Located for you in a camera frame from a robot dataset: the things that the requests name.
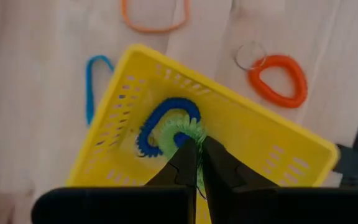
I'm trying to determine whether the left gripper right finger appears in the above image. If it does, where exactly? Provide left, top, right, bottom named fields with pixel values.
left=201, top=136, right=280, bottom=189

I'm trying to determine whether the orange rubber band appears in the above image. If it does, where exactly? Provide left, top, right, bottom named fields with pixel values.
left=121, top=0, right=191, bottom=34

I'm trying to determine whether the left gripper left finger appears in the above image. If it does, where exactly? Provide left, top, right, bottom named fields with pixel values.
left=144, top=138, right=198, bottom=188

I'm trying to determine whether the green coil wristband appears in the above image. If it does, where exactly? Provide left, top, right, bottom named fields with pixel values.
left=158, top=114, right=208, bottom=194

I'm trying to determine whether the blue rubber band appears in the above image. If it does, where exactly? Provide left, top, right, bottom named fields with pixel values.
left=85, top=55, right=115, bottom=126

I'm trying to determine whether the yellow plastic basket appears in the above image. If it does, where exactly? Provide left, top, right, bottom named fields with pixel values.
left=65, top=43, right=341, bottom=224

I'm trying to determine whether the orange coil wristband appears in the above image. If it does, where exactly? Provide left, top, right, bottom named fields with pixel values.
left=234, top=41, right=310, bottom=110

